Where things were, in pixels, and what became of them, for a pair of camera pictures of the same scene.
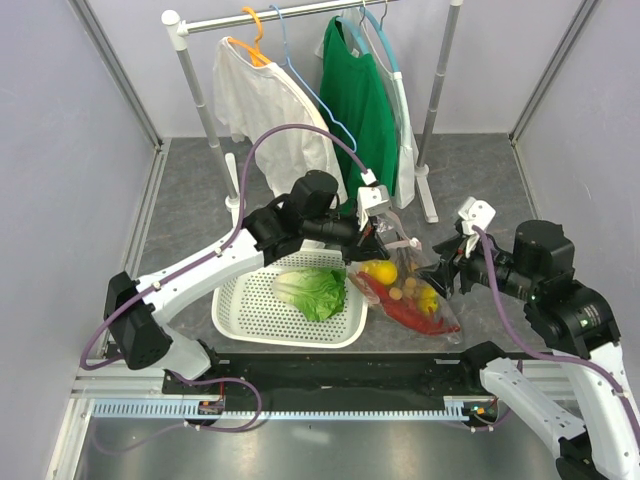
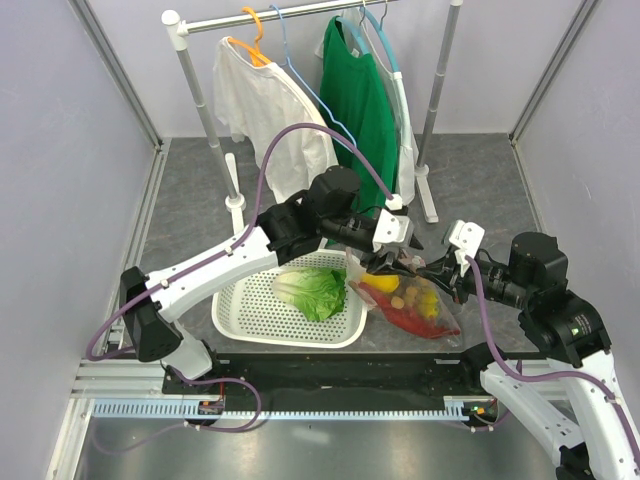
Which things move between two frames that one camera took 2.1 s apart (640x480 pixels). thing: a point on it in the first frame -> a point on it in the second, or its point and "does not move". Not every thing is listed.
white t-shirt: x=251 y=98 does not move
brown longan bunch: x=406 y=265 -> x=423 y=297
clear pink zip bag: x=397 y=285 does not move
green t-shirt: x=354 y=104 does not move
